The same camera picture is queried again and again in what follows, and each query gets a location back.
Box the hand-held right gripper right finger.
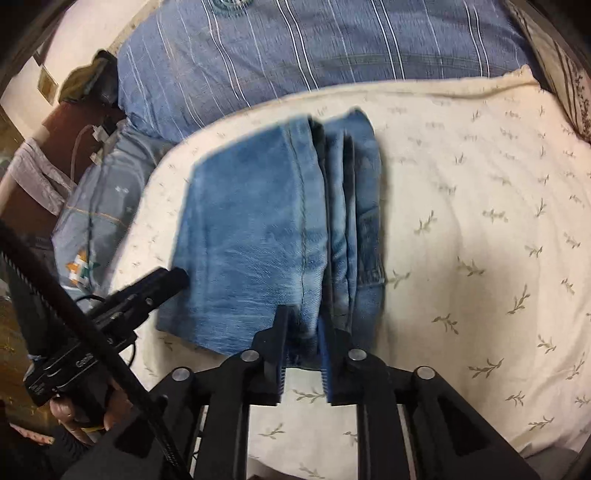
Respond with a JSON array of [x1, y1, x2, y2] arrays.
[[318, 315, 541, 480]]

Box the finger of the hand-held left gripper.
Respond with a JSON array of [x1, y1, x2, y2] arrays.
[[90, 267, 190, 320]]

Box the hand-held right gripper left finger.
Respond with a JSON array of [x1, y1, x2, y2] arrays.
[[62, 305, 296, 480]]

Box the blue denim pants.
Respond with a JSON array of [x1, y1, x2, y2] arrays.
[[156, 107, 386, 370]]

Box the person's left hand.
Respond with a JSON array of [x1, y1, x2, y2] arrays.
[[48, 390, 136, 446]]

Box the person's left leg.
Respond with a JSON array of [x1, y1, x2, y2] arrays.
[[0, 415, 107, 480]]

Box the person's leg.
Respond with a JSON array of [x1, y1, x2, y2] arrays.
[[522, 445, 583, 480], [0, 415, 107, 480]]

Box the grey-blue patterned pillow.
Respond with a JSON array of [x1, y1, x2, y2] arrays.
[[51, 117, 178, 296]]

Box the grey cloth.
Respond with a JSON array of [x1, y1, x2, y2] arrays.
[[9, 138, 77, 215]]

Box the brown wooden headboard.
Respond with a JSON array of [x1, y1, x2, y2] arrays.
[[0, 99, 125, 241]]

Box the white leaf-print bedsheet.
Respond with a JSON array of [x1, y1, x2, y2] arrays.
[[108, 65, 591, 480]]

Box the green cloth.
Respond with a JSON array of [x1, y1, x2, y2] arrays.
[[60, 50, 118, 104]]

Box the person's right leg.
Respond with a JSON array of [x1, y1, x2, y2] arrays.
[[522, 445, 583, 480]]

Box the blue striped duvet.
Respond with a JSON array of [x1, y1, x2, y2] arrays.
[[115, 0, 543, 144]]

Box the beige striped pillow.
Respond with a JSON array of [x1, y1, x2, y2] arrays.
[[505, 0, 591, 141]]

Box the black corrugated cable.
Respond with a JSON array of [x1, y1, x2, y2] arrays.
[[0, 219, 192, 480]]

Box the white cable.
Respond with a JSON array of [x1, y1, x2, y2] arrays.
[[71, 121, 116, 178]]

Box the gold wall plate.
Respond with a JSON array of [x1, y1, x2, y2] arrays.
[[37, 67, 59, 104]]

